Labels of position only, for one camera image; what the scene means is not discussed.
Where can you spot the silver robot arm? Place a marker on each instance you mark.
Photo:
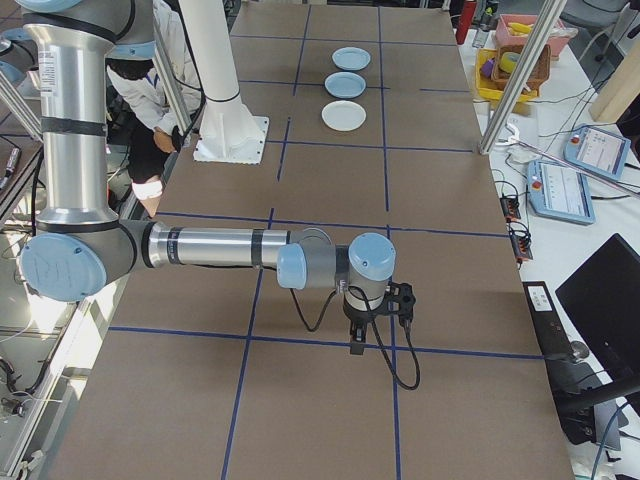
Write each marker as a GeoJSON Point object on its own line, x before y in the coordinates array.
{"type": "Point", "coordinates": [75, 150]}

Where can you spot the black flat monitor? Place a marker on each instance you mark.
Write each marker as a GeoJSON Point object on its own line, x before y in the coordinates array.
{"type": "Point", "coordinates": [605, 300]}

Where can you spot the brown wicker basket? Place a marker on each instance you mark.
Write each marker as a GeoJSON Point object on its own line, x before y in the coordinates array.
{"type": "Point", "coordinates": [537, 70]}

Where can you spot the V-shaped metal bar frame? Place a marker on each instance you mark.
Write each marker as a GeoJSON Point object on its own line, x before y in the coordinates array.
{"type": "Point", "coordinates": [60, 370]}

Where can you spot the tall aluminium extrusion post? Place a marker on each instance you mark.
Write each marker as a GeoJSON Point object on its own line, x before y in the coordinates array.
{"type": "Point", "coordinates": [515, 75]}

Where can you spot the yellow plastic bin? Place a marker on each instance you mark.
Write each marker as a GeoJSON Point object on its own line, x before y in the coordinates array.
{"type": "Point", "coordinates": [492, 95]}

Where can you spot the purple toy object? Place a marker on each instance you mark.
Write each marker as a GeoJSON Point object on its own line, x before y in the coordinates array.
{"type": "Point", "coordinates": [488, 65]}

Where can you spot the yellow toy bananas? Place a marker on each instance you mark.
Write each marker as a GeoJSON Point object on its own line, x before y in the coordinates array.
{"type": "Point", "coordinates": [520, 28]}

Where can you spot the pink bin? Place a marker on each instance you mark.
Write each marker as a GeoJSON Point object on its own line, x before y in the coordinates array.
{"type": "Point", "coordinates": [506, 38]}

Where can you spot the light blue round plate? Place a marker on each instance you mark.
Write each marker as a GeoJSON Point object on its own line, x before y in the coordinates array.
{"type": "Point", "coordinates": [345, 84]}
{"type": "Point", "coordinates": [352, 58]}

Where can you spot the grey office chair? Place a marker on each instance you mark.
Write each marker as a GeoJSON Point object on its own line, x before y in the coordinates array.
{"type": "Point", "coordinates": [600, 15]}

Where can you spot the blue grey teach pendant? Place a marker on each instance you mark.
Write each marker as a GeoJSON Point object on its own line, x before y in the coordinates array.
{"type": "Point", "coordinates": [562, 192]}
{"type": "Point", "coordinates": [600, 150]}

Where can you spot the white pedestal column with plate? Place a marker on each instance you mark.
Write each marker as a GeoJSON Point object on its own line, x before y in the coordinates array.
{"type": "Point", "coordinates": [220, 75]}

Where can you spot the black orange USB hub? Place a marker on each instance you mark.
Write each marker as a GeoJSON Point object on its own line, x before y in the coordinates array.
{"type": "Point", "coordinates": [522, 246]}
{"type": "Point", "coordinates": [511, 208]}

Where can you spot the slanted aluminium frame bar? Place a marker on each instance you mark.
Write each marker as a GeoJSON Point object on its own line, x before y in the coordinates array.
{"type": "Point", "coordinates": [176, 92]}
{"type": "Point", "coordinates": [20, 107]}

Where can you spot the clear plastic bottle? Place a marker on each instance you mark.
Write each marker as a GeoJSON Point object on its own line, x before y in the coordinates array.
{"type": "Point", "coordinates": [484, 21]}

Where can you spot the bare hand of person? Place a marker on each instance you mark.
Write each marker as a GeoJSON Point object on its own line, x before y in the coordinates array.
{"type": "Point", "coordinates": [162, 138]}

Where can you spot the black computer case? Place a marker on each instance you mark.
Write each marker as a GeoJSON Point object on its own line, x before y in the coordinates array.
{"type": "Point", "coordinates": [550, 325]}

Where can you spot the grey blue-capped background robot joint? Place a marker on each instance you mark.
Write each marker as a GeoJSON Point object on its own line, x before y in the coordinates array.
{"type": "Point", "coordinates": [10, 40]}

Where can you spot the light wooden board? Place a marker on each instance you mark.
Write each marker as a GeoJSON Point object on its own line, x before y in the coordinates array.
{"type": "Point", "coordinates": [620, 85]}

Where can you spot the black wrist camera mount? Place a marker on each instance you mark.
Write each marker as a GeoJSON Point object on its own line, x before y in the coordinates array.
{"type": "Point", "coordinates": [402, 300]}

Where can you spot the thin metal rod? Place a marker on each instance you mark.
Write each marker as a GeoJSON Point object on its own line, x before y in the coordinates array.
{"type": "Point", "coordinates": [616, 183]}

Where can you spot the white round plate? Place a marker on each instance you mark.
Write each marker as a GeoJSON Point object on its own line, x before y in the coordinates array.
{"type": "Point", "coordinates": [344, 116]}

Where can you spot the yellow-green tape roll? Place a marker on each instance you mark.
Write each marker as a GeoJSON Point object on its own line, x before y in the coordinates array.
{"type": "Point", "coordinates": [509, 61]}

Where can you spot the dark marker pen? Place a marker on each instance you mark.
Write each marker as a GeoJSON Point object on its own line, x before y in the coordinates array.
{"type": "Point", "coordinates": [12, 164]}

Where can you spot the white plastic gripper part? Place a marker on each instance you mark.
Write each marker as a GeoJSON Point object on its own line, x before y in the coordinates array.
{"type": "Point", "coordinates": [511, 136]}

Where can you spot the person in white jacket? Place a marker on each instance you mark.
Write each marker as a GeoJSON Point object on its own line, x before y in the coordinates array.
{"type": "Point", "coordinates": [135, 95]}

